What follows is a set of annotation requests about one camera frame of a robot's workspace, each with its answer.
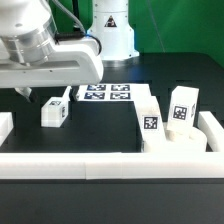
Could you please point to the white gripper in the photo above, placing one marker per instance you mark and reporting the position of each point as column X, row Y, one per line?
column 70, row 64

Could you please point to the white left fence bar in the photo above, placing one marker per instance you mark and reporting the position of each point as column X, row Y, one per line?
column 6, row 125

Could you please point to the white marker sheet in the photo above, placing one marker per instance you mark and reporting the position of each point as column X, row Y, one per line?
column 113, row 92

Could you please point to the white front fence bar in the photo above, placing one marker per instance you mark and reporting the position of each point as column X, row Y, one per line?
column 87, row 166

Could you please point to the black gripper cable plug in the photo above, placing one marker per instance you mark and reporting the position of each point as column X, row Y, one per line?
column 79, row 34

